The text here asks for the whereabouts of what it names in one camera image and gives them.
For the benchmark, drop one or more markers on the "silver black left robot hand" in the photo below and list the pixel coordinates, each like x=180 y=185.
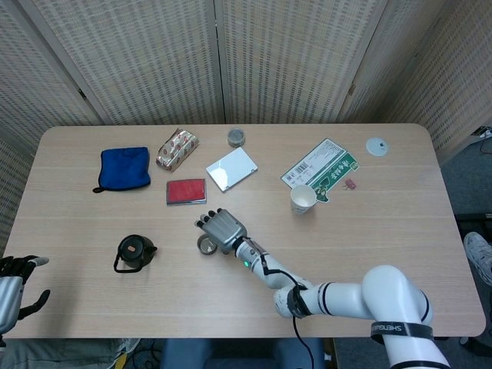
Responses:
x=9 y=300

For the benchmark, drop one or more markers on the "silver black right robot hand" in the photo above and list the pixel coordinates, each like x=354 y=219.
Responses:
x=225 y=230

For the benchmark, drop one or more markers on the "dark green tea cup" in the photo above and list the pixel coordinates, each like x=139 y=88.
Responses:
x=205 y=248

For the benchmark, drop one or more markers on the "black cast iron teapot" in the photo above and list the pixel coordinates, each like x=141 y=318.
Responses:
x=132 y=253

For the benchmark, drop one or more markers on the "blue robot base seat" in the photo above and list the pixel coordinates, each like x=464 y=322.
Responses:
x=230 y=353

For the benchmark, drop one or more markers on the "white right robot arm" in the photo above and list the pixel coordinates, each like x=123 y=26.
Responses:
x=346 y=298

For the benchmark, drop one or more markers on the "red ink pad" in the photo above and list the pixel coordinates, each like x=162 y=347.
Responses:
x=186 y=191

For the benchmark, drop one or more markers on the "white flat plastic box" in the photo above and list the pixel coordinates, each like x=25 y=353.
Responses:
x=230 y=169

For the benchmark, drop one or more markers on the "white printed paper cup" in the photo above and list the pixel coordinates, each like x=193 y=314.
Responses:
x=301 y=198

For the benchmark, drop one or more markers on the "small round clear jar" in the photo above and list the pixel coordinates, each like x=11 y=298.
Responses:
x=236 y=137

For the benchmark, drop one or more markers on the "gold wrapped package red print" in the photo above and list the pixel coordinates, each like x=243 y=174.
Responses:
x=177 y=150

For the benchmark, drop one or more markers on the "blue cloth pouch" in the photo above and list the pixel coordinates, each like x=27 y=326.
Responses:
x=125 y=169

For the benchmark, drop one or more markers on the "green and white paper packet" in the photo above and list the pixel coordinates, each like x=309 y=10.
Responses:
x=326 y=169

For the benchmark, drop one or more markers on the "pink binder clip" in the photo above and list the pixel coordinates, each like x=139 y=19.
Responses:
x=350 y=184

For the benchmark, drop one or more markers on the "white round table grommet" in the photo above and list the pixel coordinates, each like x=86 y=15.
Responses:
x=374 y=148

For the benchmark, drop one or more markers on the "woven folding screen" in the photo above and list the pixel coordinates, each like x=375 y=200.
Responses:
x=153 y=57

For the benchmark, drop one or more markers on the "brass screen hinge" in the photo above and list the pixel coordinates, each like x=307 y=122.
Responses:
x=352 y=91
x=82 y=94

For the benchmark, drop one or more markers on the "white sneaker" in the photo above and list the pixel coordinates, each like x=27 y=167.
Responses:
x=478 y=250

